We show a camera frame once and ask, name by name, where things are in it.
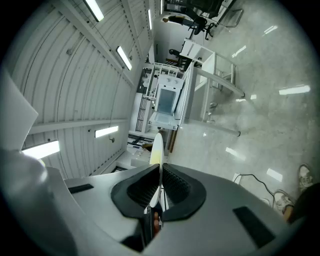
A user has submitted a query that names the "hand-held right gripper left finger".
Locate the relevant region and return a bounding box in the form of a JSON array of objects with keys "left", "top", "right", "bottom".
[{"left": 111, "top": 163, "right": 161, "bottom": 221}]

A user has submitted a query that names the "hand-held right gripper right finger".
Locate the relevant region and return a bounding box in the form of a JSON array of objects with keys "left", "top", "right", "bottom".
[{"left": 161, "top": 163, "right": 207, "bottom": 222}]

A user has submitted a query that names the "white and yellow item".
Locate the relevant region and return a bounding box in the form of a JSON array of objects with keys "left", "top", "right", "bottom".
[{"left": 146, "top": 132, "right": 165, "bottom": 210}]

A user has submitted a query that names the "white microwave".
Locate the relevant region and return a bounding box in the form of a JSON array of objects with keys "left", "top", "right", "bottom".
[{"left": 147, "top": 74, "right": 186, "bottom": 131}]

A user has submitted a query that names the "person's right hand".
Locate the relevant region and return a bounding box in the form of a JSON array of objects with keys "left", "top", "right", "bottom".
[{"left": 153, "top": 211, "right": 162, "bottom": 237}]

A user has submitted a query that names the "black metal railing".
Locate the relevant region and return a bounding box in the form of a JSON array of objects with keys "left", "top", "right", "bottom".
[{"left": 134, "top": 93, "right": 151, "bottom": 133}]

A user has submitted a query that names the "white table with black lines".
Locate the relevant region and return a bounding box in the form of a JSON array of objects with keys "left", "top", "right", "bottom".
[{"left": 174, "top": 59, "right": 247, "bottom": 138}]

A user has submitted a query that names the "person's left leg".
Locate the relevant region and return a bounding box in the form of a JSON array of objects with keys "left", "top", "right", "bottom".
[{"left": 282, "top": 203, "right": 297, "bottom": 223}]

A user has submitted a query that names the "person's right white shoe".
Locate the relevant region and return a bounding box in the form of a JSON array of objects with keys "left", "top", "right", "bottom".
[{"left": 298, "top": 163, "right": 315, "bottom": 193}]

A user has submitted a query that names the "wooden stool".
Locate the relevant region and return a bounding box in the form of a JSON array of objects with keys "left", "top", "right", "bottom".
[{"left": 165, "top": 57, "right": 181, "bottom": 68}]

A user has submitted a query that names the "white open shelf unit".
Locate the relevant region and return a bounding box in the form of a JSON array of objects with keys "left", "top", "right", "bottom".
[{"left": 179, "top": 37, "right": 237, "bottom": 87}]

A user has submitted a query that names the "black floor cable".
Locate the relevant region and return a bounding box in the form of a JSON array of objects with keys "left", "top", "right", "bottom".
[{"left": 238, "top": 173, "right": 276, "bottom": 197}]

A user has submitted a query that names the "white wire shelf rack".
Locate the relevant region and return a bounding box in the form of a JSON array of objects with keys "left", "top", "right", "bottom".
[{"left": 145, "top": 62, "right": 187, "bottom": 101}]

